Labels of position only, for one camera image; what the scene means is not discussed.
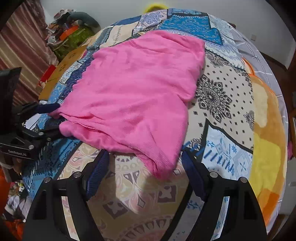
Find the yellow curved headboard tube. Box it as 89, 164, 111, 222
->
144, 3, 168, 14

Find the white wall socket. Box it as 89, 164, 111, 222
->
250, 34, 257, 41

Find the patchwork patterned bedspread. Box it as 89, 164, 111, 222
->
21, 7, 255, 241

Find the orange box on pile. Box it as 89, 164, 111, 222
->
59, 26, 79, 41

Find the grey white bed sheet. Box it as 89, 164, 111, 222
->
231, 27, 290, 130

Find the brown wooden board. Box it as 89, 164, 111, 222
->
38, 45, 87, 100

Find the orange yellow plush blanket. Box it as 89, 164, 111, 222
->
243, 59, 287, 225

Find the striped pink curtain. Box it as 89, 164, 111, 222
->
1, 1, 59, 105

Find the pink knit garment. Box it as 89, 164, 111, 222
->
51, 30, 205, 179

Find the red packet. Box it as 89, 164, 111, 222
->
38, 65, 56, 87

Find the green patterned storage bag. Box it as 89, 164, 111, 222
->
52, 26, 94, 61

